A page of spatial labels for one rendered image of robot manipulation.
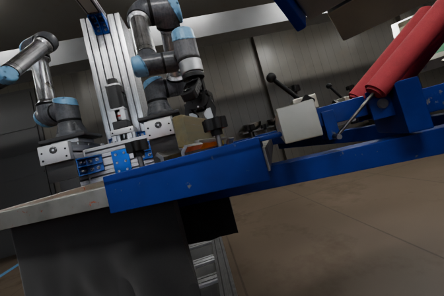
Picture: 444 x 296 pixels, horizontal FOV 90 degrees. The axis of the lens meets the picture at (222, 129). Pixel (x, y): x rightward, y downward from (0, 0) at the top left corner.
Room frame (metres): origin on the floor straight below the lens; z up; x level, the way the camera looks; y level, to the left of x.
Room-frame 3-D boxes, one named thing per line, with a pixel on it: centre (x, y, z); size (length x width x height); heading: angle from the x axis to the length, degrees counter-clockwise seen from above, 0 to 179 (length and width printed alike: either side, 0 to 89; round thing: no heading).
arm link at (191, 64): (0.70, 0.05, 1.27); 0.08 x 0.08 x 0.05
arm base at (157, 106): (1.29, 0.33, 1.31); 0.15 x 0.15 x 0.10
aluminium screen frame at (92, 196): (0.73, 0.26, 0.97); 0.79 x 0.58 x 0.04; 77
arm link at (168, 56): (0.80, 0.09, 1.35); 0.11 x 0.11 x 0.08; 14
